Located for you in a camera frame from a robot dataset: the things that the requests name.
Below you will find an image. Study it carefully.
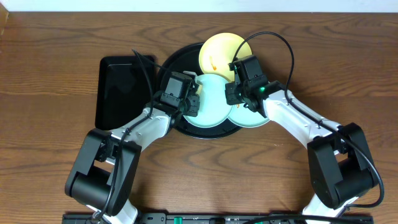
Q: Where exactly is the round black tray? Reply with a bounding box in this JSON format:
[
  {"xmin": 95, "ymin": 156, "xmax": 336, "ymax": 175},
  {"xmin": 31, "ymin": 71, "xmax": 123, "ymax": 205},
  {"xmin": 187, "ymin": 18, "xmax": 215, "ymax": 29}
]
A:
[{"xmin": 156, "ymin": 43, "xmax": 241, "ymax": 139}]

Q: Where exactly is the yellow plate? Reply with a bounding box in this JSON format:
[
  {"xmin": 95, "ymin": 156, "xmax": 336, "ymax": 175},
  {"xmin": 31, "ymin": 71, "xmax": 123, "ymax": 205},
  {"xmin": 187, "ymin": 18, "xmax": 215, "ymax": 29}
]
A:
[{"xmin": 198, "ymin": 33, "xmax": 244, "ymax": 82}]

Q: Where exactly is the green yellow sponge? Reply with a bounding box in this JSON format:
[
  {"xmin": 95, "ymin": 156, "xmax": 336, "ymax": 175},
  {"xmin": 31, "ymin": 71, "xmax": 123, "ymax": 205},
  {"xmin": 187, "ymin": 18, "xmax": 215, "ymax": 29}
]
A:
[{"xmin": 183, "ymin": 71, "xmax": 203, "ymax": 95}]

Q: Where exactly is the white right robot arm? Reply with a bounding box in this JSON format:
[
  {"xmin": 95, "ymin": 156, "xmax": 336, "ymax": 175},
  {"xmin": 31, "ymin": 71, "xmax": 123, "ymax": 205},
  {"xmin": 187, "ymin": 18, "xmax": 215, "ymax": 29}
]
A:
[{"xmin": 225, "ymin": 78, "xmax": 384, "ymax": 218}]

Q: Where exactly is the mint green plate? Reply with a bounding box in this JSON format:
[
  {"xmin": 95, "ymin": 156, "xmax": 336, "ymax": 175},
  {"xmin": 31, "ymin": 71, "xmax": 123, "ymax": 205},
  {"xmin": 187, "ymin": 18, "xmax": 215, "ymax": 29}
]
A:
[
  {"xmin": 183, "ymin": 74, "xmax": 232, "ymax": 128},
  {"xmin": 228, "ymin": 105, "xmax": 269, "ymax": 128}
]

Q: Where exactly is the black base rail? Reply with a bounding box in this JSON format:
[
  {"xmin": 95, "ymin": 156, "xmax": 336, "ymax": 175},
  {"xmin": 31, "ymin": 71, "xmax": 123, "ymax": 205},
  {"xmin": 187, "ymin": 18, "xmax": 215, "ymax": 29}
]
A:
[{"xmin": 62, "ymin": 213, "xmax": 374, "ymax": 224}]

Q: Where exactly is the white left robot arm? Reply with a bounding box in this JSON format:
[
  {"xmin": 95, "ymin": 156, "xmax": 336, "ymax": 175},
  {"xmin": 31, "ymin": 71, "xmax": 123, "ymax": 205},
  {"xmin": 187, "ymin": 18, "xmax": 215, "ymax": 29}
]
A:
[{"xmin": 65, "ymin": 90, "xmax": 200, "ymax": 223}]

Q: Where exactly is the black rectangular water tray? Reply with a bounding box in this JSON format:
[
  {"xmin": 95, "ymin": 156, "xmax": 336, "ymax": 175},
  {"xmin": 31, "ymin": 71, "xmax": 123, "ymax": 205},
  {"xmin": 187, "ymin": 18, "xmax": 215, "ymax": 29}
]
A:
[{"xmin": 95, "ymin": 56, "xmax": 150, "ymax": 130}]

